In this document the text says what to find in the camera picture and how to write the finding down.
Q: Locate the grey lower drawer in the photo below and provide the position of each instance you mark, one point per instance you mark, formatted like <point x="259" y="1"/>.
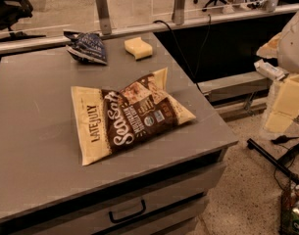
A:
<point x="159" y="220"/>

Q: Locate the grey upper drawer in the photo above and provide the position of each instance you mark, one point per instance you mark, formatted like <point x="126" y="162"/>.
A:
<point x="156" y="196"/>

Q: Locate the grey metal side shelf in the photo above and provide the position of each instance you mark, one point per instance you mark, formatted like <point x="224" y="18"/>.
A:
<point x="234" y="86"/>

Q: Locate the left metal bracket post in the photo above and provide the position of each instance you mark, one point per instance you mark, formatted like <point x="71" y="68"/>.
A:
<point x="104" y="17"/>

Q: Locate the black floor stand bar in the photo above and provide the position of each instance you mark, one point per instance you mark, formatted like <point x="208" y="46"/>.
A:
<point x="252" y="145"/>

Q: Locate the yellow sponge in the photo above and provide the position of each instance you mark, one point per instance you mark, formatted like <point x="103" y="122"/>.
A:
<point x="138" y="48"/>

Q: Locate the blue chip bag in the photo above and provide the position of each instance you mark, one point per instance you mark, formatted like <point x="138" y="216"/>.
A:
<point x="86" y="47"/>

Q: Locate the middle metal bracket post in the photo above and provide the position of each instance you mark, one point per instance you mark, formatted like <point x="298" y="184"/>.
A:
<point x="178" y="12"/>

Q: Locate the brown Late July chip bag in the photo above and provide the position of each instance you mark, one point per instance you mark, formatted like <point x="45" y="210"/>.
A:
<point x="110" y="121"/>

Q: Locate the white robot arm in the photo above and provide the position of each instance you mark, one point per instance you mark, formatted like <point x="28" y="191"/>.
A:
<point x="279" y="61"/>

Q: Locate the black drawer handle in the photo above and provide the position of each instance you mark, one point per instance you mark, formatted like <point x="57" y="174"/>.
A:
<point x="126" y="214"/>

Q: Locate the grey drawer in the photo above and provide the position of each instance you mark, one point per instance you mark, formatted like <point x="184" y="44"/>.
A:
<point x="159" y="220"/>
<point x="156" y="196"/>

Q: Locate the black office chair left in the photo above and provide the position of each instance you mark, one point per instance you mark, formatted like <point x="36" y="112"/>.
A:
<point x="10" y="13"/>

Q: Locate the person's legs with sneakers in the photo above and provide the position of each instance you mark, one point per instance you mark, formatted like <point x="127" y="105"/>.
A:
<point x="229" y="6"/>

